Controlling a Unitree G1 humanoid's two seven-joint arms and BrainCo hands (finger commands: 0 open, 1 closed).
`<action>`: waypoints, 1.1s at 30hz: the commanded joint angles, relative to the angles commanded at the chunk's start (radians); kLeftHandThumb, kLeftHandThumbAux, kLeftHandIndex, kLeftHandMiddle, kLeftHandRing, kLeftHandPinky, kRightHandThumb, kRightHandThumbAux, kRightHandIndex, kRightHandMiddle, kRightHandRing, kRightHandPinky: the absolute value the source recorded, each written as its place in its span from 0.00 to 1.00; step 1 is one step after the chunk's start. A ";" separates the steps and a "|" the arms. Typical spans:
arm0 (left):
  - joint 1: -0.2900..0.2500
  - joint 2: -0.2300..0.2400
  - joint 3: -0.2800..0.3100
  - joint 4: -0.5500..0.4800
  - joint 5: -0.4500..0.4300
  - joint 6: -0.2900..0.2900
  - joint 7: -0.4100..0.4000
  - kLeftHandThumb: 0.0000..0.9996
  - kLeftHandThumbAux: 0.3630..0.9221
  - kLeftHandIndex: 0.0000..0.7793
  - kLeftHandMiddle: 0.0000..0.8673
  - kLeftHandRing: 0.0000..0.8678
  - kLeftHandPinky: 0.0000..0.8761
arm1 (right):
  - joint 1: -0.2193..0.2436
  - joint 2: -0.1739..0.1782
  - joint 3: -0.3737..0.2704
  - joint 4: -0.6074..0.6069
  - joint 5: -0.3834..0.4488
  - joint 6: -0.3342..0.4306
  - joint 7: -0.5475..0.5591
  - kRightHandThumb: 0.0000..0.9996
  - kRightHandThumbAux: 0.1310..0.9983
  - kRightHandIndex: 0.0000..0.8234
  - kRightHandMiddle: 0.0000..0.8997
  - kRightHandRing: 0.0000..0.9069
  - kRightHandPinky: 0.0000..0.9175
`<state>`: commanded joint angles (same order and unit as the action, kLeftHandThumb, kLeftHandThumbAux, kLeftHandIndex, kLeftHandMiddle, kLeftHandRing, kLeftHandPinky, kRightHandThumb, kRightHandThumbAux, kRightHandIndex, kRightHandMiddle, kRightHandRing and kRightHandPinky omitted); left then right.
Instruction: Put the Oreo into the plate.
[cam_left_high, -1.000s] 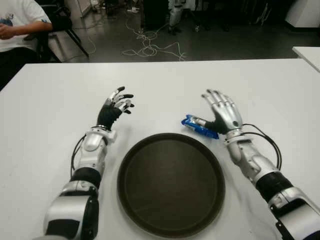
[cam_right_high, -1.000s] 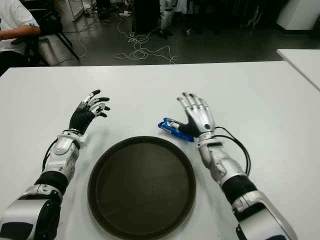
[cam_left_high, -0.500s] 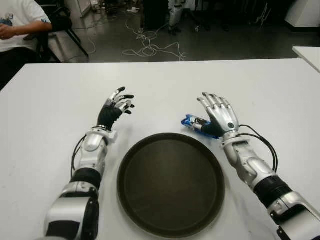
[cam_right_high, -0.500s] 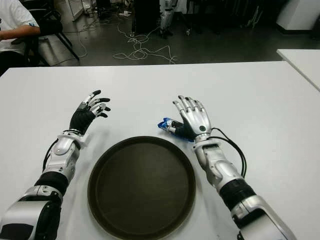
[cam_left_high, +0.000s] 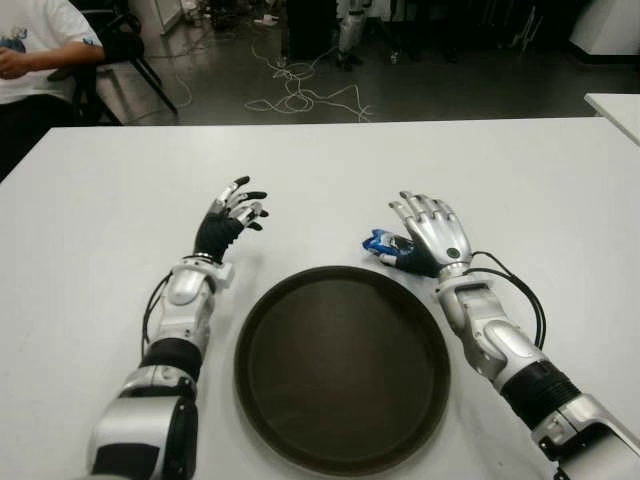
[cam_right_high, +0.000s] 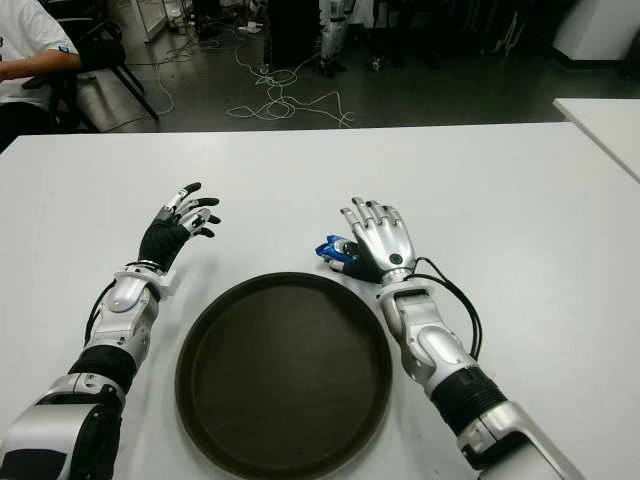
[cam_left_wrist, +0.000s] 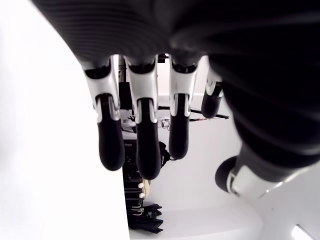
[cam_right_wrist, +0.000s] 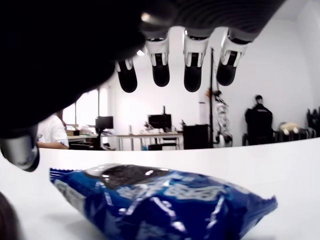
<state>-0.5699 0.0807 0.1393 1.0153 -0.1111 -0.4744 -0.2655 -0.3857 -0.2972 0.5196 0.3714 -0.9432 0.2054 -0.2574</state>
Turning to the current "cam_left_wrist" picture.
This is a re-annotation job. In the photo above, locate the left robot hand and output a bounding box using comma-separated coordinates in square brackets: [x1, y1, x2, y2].
[31, 0, 320, 200]

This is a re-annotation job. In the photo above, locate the silver humanoid robot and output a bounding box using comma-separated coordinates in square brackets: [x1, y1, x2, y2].
[121, 114, 173, 131]

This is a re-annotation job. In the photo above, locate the black backpack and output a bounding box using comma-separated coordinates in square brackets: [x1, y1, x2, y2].
[157, 141, 171, 173]

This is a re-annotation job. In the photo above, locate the beige padded object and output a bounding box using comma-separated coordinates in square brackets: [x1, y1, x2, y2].
[138, 177, 151, 201]

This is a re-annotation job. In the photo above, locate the rectangular ceiling light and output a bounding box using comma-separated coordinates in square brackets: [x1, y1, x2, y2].
[291, 224, 320, 240]

